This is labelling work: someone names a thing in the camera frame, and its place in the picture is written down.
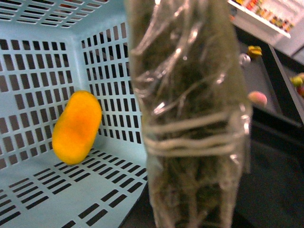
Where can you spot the peach at shelf edge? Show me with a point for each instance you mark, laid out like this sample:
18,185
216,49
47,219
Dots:
258,98

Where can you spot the light blue plastic basket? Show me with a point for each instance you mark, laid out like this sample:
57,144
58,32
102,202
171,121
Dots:
50,49

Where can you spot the yellow mango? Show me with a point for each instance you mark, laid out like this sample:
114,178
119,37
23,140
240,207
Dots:
75,131

